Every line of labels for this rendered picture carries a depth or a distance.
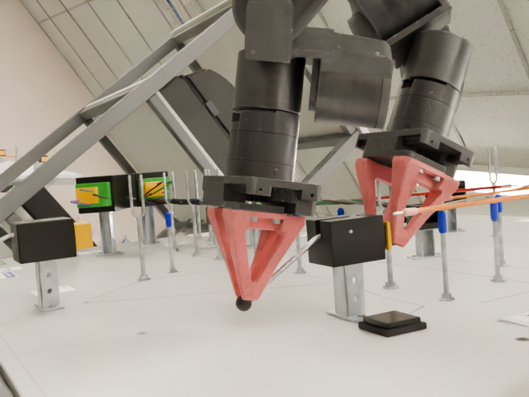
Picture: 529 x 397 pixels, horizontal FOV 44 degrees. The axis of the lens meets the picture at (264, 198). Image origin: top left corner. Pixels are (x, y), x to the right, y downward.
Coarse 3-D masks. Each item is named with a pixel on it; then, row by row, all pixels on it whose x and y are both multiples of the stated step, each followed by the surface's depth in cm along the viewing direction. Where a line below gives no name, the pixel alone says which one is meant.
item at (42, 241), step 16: (16, 224) 70; (32, 224) 71; (48, 224) 71; (64, 224) 72; (0, 240) 71; (16, 240) 71; (32, 240) 71; (48, 240) 71; (64, 240) 72; (16, 256) 72; (32, 256) 71; (48, 256) 72; (64, 256) 72; (48, 272) 73; (48, 288) 73; (48, 304) 73
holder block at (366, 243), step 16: (320, 224) 57; (336, 224) 56; (352, 224) 56; (368, 224) 57; (320, 240) 57; (336, 240) 56; (352, 240) 56; (368, 240) 57; (384, 240) 58; (320, 256) 57; (336, 256) 56; (352, 256) 56; (368, 256) 57; (384, 256) 58
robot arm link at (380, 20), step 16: (352, 0) 65; (368, 0) 63; (384, 0) 62; (400, 0) 62; (416, 0) 62; (432, 0) 62; (368, 16) 62; (384, 16) 62; (400, 16) 62; (416, 16) 63; (384, 32) 63
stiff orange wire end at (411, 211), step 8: (480, 200) 49; (488, 200) 49; (496, 200) 50; (504, 200) 50; (408, 208) 45; (416, 208) 46; (424, 208) 46; (432, 208) 46; (440, 208) 47; (448, 208) 47
